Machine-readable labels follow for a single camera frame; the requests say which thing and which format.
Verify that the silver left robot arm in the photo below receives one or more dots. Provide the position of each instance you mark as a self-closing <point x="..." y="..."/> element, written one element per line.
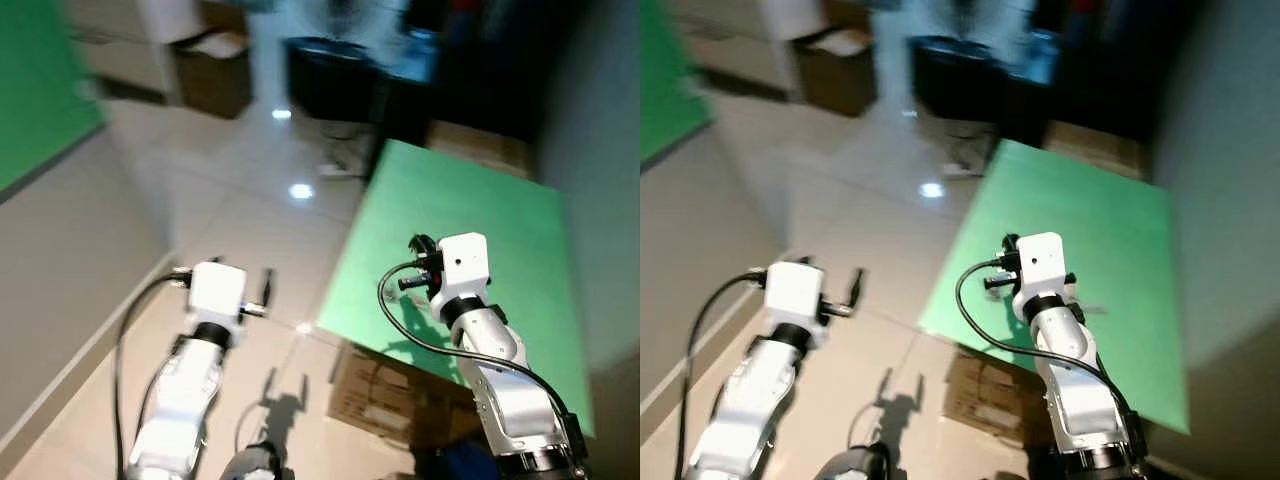
<point x="180" y="395"/>
<point x="750" y="400"/>

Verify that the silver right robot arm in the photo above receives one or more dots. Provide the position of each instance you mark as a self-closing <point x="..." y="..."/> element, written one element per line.
<point x="1085" y="400"/>
<point x="510" y="390"/>

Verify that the white slipper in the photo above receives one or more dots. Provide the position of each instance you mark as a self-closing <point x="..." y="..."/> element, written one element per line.
<point x="342" y="171"/>
<point x="965" y="169"/>

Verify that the cardboard box with print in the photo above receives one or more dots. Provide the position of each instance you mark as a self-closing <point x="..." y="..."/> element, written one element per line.
<point x="990" y="395"/>
<point x="390" y="395"/>

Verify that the plain tan cardboard box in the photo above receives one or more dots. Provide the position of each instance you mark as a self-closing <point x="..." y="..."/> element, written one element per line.
<point x="1098" y="148"/>
<point x="480" y="148"/>

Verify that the grey robot leg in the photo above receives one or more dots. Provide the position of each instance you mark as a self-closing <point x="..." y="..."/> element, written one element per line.
<point x="252" y="465"/>
<point x="855" y="464"/>

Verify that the black bin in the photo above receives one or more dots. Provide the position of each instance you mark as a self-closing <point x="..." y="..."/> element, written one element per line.
<point x="955" y="78"/>
<point x="330" y="80"/>

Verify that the dark brown open box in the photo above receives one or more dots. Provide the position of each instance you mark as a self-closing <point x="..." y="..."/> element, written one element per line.
<point x="835" y="82"/>
<point x="210" y="85"/>

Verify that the green board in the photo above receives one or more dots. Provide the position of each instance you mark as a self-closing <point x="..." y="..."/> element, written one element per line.
<point x="40" y="80"/>
<point x="668" y="70"/>

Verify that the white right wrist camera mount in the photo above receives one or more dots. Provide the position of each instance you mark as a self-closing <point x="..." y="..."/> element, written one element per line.
<point x="462" y="265"/>
<point x="1042" y="262"/>

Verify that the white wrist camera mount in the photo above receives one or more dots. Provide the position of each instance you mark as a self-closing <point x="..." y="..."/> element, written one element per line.
<point x="462" y="265"/>
<point x="1042" y="262"/>
<point x="216" y="292"/>
<point x="795" y="292"/>

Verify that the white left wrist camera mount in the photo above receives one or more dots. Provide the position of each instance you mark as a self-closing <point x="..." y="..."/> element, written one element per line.
<point x="795" y="292"/>
<point x="216" y="292"/>

